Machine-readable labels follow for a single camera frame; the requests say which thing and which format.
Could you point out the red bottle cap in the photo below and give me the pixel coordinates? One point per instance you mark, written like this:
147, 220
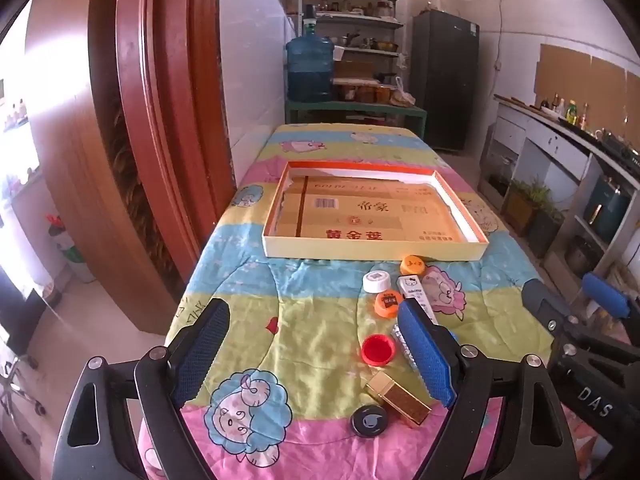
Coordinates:
378, 350

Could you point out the shallow orange-rimmed cardboard box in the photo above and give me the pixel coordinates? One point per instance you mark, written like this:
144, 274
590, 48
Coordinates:
370, 215

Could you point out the translucent orange cap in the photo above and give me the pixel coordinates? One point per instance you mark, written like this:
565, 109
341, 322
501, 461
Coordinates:
412, 265

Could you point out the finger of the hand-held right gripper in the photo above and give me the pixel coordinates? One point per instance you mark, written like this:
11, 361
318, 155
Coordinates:
537, 297
605, 294

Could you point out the clear glittery pack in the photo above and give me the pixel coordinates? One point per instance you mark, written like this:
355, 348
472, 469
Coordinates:
402, 342

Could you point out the row of condiment bottles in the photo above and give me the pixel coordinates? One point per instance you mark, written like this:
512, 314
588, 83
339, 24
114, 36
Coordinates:
570, 112

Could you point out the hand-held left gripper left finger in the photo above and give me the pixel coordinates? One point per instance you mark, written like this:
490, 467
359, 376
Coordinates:
200, 350

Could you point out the blue water jug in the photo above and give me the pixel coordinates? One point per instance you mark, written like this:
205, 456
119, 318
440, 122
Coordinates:
309, 65

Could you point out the cardboard sheet on wall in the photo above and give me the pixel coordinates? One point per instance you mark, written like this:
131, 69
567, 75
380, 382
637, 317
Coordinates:
575, 75

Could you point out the gold rectangular case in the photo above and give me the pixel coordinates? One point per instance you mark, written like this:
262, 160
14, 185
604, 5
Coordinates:
400, 400

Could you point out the white bottle cap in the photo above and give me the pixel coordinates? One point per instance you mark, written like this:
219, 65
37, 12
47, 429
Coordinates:
377, 282

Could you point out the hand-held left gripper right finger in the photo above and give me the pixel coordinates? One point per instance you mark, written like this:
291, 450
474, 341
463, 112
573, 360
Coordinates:
425, 350

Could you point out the potted green plants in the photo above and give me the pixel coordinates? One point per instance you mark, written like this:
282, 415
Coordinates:
532, 205

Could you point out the brown wooden door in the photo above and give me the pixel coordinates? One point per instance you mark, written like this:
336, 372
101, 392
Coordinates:
150, 135

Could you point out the metal shelf rack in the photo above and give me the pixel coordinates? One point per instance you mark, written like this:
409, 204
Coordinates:
350, 25

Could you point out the plastic bag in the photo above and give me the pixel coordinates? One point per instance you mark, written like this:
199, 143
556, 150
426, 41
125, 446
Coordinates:
402, 95

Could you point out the orange cap with dark label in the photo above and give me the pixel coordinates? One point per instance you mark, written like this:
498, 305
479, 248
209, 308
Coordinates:
388, 305

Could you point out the glass jar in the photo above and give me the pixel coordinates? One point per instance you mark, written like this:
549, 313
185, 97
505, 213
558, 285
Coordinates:
434, 1

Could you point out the grey kitchen counter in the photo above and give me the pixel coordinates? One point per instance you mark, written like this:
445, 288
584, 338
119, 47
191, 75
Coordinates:
545, 140

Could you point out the dark refrigerator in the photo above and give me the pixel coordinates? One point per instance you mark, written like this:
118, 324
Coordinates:
442, 80

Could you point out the white tube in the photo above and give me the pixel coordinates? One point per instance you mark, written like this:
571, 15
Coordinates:
411, 287

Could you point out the white and green container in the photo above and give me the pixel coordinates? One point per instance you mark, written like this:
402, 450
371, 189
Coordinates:
70, 252

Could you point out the metal pot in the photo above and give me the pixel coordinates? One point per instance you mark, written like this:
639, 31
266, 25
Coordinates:
580, 257

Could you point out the teal kitchen appliance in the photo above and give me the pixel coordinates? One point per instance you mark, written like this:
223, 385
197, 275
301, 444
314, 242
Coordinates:
607, 207

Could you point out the cartoon sheep printed blanket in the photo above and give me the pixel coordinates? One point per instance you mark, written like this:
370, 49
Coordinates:
300, 320

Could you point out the black round cap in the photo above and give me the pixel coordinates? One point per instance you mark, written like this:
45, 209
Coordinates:
369, 421

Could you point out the green table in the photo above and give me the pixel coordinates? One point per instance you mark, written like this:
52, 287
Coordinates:
350, 109

